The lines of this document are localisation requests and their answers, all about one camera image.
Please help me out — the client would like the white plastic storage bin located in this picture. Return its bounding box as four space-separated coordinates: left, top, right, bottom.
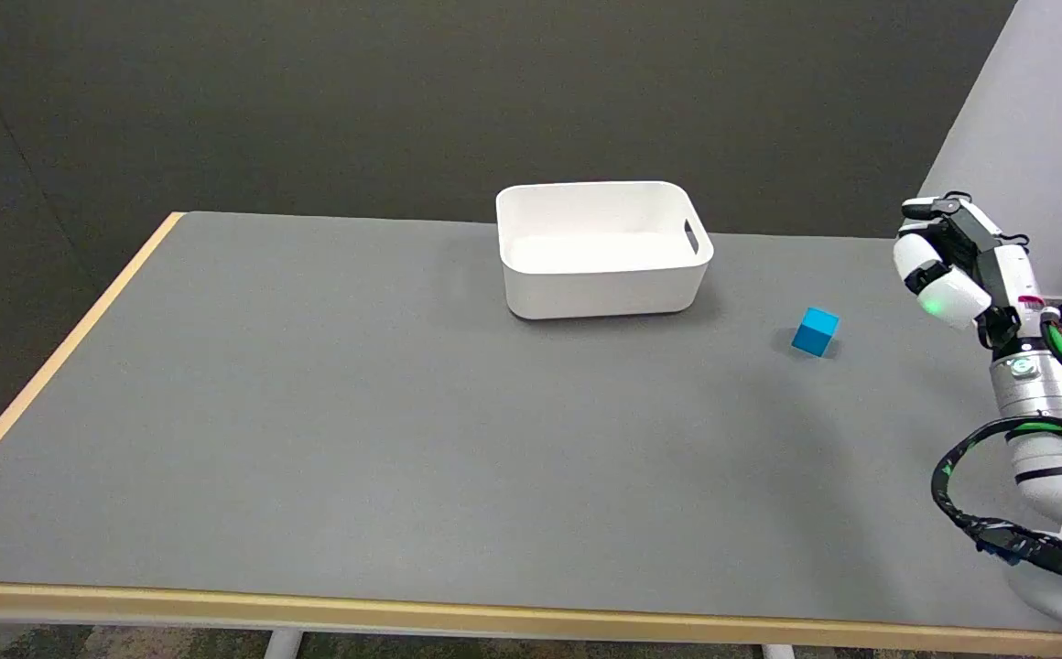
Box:
495 180 715 320

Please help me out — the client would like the blue wooden cube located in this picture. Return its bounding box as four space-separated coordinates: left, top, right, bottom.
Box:
791 308 840 358

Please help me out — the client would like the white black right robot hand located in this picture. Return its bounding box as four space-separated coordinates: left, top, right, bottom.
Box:
893 192 1060 351

